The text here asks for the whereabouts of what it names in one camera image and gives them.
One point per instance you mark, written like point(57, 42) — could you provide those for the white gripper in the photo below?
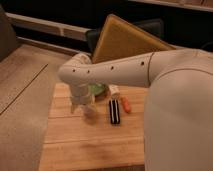
point(81, 95)

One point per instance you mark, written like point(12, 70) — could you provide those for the green ceramic bowl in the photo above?
point(97, 89)

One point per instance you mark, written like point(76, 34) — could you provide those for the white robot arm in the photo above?
point(178, 112)

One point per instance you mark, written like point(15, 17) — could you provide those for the clear plastic cup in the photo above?
point(88, 112)

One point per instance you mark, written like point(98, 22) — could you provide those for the black striped rectangular block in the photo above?
point(114, 111)

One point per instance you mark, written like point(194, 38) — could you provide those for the orange carrot toy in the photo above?
point(126, 104)

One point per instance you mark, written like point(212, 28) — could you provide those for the yellow cushioned chair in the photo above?
point(119, 39)

